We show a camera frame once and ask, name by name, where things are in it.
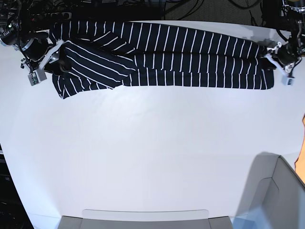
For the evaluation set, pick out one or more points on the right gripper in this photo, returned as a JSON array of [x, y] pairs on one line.
[[40, 54]]

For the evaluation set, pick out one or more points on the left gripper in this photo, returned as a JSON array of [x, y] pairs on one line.
[[277, 55]]

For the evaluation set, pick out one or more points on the navy white striped T-shirt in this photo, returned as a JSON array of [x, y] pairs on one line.
[[105, 55]]

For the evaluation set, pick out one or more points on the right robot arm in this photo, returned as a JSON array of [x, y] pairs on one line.
[[29, 27]]

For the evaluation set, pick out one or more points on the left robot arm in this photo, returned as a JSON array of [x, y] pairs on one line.
[[287, 17]]

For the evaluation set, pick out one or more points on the orange object at edge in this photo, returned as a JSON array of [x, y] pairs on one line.
[[300, 162]]

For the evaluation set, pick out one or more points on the grey plastic bin right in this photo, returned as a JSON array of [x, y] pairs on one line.
[[273, 197]]

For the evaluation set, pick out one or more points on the grey plastic bin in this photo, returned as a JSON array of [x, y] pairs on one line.
[[273, 197], [101, 219]]

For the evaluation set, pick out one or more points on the grey plastic bin front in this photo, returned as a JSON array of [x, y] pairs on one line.
[[101, 219]]

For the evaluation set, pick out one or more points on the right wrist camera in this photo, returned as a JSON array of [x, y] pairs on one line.
[[36, 77]]

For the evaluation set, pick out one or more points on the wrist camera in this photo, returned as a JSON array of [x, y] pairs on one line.
[[36, 77], [288, 80]]

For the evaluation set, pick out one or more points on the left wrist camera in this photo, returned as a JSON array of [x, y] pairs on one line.
[[288, 80]]

